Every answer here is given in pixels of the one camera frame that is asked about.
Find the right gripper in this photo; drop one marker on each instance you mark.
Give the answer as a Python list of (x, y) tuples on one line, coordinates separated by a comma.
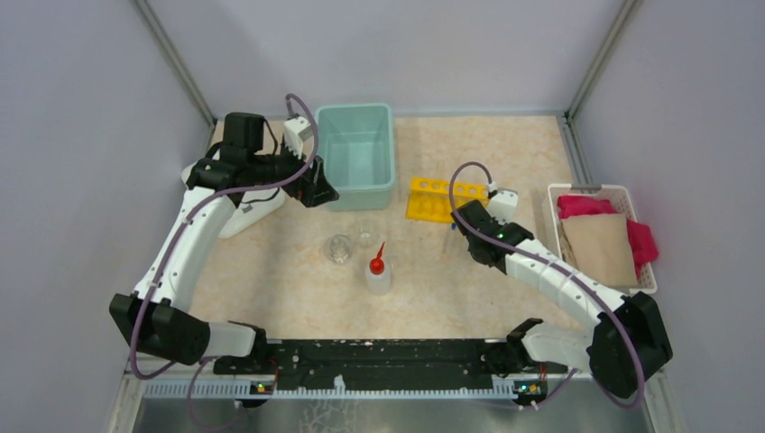
[(502, 225)]

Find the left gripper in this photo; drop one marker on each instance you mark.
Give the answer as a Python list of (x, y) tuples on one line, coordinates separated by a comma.
[(300, 187)]

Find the clear glass beaker front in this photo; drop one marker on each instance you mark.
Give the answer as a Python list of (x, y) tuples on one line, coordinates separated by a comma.
[(338, 249)]

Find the clear glass beaker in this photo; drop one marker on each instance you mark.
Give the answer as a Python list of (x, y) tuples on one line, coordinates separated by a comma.
[(368, 234), (338, 249)]

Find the yellow test tube rack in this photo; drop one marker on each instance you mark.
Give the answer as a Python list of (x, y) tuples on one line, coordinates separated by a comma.
[(428, 199)]

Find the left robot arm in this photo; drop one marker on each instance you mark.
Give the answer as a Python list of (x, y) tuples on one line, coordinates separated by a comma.
[(154, 318)]

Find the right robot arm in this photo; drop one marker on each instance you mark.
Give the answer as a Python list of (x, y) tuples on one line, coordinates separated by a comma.
[(622, 340)]

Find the teal plastic bin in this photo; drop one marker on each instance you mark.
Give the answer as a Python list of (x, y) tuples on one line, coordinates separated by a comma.
[(357, 145)]

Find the clear glass beaker rear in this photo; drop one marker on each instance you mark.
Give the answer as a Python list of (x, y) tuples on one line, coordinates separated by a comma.
[(368, 234)]

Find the white plastic lid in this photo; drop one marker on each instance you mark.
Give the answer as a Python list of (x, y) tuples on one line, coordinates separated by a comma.
[(251, 215)]

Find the red-capped wash bottle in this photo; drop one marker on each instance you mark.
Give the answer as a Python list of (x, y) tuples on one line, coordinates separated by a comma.
[(378, 274)]

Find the brown paper bag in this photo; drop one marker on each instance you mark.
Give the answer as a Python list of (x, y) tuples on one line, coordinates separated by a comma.
[(598, 246)]

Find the white perforated basket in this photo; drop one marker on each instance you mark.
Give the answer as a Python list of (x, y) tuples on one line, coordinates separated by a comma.
[(618, 196)]

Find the pink cloth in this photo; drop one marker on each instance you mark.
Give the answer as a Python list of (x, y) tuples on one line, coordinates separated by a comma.
[(643, 246)]

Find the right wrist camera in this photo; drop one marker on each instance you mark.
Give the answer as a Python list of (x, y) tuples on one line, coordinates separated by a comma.
[(503, 204)]

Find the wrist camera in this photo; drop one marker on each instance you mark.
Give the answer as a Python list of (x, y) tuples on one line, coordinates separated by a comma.
[(503, 204), (296, 131)]

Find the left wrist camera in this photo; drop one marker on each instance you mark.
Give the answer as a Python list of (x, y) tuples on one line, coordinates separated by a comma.
[(296, 131)]

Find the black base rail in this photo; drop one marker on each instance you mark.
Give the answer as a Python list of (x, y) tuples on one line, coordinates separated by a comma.
[(384, 365)]

